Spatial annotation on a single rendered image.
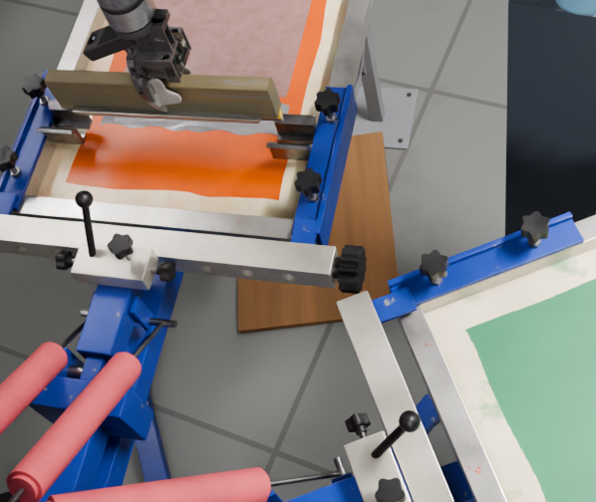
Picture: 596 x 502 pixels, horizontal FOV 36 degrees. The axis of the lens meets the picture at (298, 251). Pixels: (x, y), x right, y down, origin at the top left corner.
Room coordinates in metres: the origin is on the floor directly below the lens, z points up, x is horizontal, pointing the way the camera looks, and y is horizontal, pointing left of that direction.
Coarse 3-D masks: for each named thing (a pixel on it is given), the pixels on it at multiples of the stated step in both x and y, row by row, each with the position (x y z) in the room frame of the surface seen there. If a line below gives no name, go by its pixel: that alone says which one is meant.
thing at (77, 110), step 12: (84, 108) 1.14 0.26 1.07; (96, 108) 1.13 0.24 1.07; (108, 108) 1.11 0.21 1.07; (120, 108) 1.10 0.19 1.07; (132, 108) 1.09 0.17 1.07; (192, 120) 1.02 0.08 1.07; (204, 120) 1.01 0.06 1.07; (216, 120) 1.00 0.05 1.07; (228, 120) 0.99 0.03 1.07; (240, 120) 0.98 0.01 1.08; (252, 120) 0.97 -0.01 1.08
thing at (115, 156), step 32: (160, 0) 1.44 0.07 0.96; (192, 0) 1.41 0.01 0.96; (224, 0) 1.37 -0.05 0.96; (192, 32) 1.33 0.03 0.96; (192, 64) 1.25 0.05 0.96; (96, 128) 1.19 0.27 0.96; (128, 128) 1.16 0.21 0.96; (160, 128) 1.13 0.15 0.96; (96, 160) 1.11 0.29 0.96; (128, 160) 1.09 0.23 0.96; (160, 160) 1.06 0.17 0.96
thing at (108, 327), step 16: (112, 288) 0.79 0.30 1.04; (128, 288) 0.77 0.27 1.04; (96, 304) 0.77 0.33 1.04; (112, 304) 0.76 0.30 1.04; (128, 304) 0.75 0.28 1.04; (96, 320) 0.74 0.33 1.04; (112, 320) 0.73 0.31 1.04; (128, 320) 0.73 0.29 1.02; (96, 336) 0.71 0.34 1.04; (112, 336) 0.70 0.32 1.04; (128, 336) 0.72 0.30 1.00; (80, 352) 0.70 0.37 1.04; (96, 352) 0.69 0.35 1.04; (112, 352) 0.68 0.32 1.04
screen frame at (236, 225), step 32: (96, 0) 1.47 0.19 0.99; (352, 0) 1.21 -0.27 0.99; (352, 32) 1.14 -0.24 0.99; (64, 64) 1.34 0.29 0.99; (352, 64) 1.07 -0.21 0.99; (32, 192) 1.09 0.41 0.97; (128, 224) 0.93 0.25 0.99; (160, 224) 0.90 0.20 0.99; (192, 224) 0.88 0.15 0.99; (224, 224) 0.85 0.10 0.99; (256, 224) 0.83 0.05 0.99; (288, 224) 0.81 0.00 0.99
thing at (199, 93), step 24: (48, 72) 1.18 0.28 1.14; (72, 72) 1.16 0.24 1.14; (96, 72) 1.14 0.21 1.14; (120, 72) 1.12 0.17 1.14; (72, 96) 1.15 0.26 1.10; (96, 96) 1.12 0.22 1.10; (120, 96) 1.10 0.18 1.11; (192, 96) 1.03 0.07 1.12; (216, 96) 1.01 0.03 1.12; (240, 96) 0.98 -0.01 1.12; (264, 96) 0.96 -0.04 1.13
